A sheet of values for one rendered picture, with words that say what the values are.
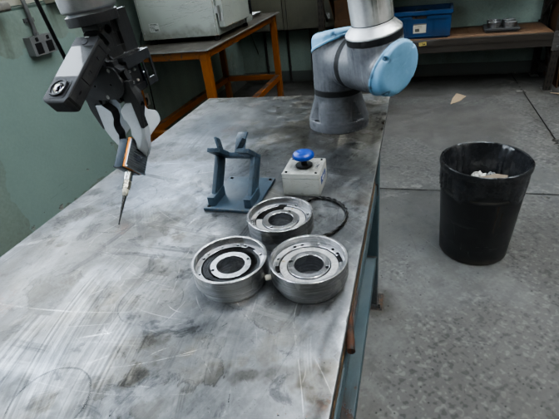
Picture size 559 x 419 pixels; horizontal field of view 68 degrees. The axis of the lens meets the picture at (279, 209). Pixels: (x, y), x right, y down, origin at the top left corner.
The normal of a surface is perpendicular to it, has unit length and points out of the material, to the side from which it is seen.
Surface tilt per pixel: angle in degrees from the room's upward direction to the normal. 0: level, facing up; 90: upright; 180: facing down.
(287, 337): 0
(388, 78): 97
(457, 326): 0
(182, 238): 0
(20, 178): 90
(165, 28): 90
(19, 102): 90
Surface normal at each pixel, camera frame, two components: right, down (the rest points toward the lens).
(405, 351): -0.11, -0.85
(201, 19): -0.28, 0.51
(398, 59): 0.57, 0.48
